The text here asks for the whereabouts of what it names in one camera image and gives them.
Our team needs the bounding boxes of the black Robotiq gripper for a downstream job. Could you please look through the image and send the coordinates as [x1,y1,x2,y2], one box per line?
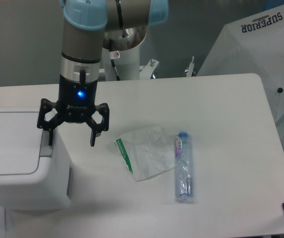
[37,75,110,147]

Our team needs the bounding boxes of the white trash can lid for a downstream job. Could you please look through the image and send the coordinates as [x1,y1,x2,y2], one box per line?
[0,110,53,176]

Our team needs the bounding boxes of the white trash can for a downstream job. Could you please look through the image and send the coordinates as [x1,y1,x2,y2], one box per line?
[0,107,73,211]

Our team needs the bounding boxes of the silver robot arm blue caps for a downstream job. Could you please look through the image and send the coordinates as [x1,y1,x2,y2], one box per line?
[37,0,169,146]

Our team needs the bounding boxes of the crumpled white green plastic bag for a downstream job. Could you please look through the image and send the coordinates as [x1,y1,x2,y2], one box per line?
[114,125,175,181]

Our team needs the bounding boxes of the clear plastic water bottle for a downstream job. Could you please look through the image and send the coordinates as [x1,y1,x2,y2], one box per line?
[174,130,194,203]

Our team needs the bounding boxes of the white umbrella Superior print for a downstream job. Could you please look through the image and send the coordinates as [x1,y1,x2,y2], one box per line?
[198,4,284,121]

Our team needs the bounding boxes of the black cable on pedestal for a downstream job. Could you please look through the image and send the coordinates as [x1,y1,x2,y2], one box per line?
[110,51,121,81]

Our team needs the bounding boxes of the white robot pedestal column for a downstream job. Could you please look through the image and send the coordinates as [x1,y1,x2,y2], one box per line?
[100,24,147,81]

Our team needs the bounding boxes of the white metal base frame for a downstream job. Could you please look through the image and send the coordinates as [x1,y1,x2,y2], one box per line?
[98,56,197,81]

